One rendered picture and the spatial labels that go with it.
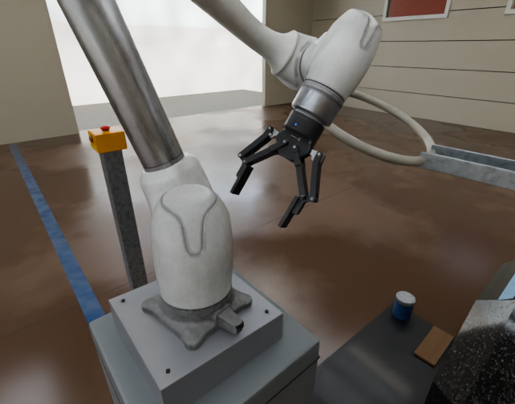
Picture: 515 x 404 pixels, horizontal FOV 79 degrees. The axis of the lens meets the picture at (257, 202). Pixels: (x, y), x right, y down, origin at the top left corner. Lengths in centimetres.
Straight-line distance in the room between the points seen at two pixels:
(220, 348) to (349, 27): 64
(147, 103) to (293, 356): 62
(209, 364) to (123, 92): 56
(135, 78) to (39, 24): 572
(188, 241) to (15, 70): 591
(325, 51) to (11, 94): 597
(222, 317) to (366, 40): 59
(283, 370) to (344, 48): 64
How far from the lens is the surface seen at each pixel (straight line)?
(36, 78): 640
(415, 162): 108
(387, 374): 180
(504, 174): 109
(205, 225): 58
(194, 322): 68
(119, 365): 80
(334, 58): 64
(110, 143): 147
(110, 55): 72
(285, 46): 76
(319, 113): 62
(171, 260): 60
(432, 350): 196
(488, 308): 114
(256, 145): 68
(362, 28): 66
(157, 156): 74
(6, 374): 208
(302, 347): 78
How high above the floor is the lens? 140
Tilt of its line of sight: 26 degrees down
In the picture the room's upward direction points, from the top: straight up
